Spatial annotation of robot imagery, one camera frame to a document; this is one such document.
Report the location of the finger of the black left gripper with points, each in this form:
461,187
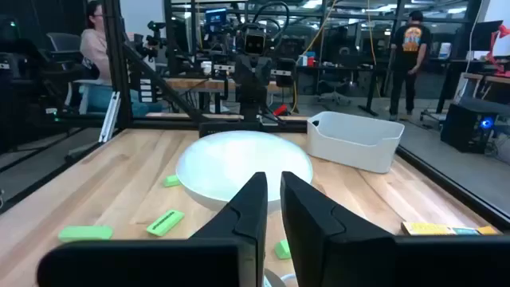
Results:
285,73
221,85

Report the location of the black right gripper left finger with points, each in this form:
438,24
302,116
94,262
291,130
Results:
223,255

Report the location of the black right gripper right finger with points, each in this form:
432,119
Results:
338,255

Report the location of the green eraser with print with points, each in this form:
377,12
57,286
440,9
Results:
165,222

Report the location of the white bulb brass lamp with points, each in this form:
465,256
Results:
243,165

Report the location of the yellow green crayon box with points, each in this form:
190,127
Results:
438,229

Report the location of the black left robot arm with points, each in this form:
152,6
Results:
252,109

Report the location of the wooden desk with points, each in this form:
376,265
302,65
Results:
199,84

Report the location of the white plastic bin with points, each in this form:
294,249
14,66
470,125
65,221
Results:
350,141

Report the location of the person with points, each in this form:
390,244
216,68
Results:
95,48
410,48

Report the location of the black computer tower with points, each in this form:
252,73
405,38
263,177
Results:
464,127

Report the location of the red desk lamp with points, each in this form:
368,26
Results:
498,40

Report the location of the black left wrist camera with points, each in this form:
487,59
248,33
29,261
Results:
254,42

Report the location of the silver aluminium bracket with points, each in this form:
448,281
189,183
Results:
109,117

